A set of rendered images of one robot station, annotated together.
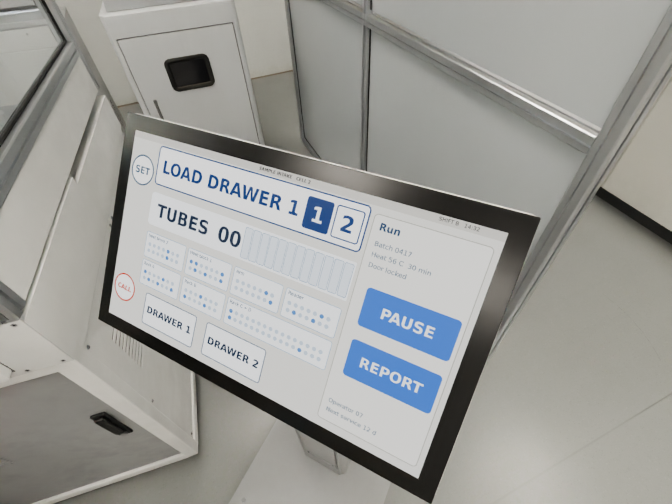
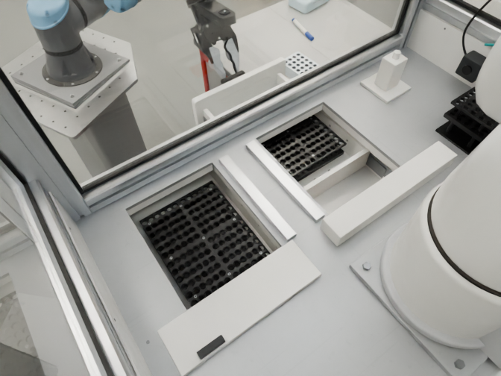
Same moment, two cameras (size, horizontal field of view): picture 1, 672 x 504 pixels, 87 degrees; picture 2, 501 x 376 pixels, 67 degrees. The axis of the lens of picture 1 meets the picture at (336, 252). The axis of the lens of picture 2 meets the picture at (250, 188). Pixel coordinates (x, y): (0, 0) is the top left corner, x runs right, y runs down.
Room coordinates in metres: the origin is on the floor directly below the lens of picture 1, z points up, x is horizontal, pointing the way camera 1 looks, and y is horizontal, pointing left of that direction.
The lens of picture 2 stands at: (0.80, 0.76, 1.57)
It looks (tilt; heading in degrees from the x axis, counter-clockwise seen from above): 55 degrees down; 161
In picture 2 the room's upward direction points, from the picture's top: 1 degrees counter-clockwise
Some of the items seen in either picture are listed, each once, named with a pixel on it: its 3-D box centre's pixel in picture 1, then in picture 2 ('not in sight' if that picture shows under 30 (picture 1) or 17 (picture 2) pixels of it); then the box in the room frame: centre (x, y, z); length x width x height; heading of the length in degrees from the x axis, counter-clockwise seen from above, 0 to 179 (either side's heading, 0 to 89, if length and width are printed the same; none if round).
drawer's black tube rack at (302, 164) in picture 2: not in sight; (287, 140); (0.24, 1.06, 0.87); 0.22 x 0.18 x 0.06; 15
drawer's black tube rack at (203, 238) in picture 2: not in sight; (205, 245); (0.44, 0.79, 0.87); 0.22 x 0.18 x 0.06; 15
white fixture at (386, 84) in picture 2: not in sight; (391, 70); (0.22, 1.32, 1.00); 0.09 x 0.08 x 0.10; 15
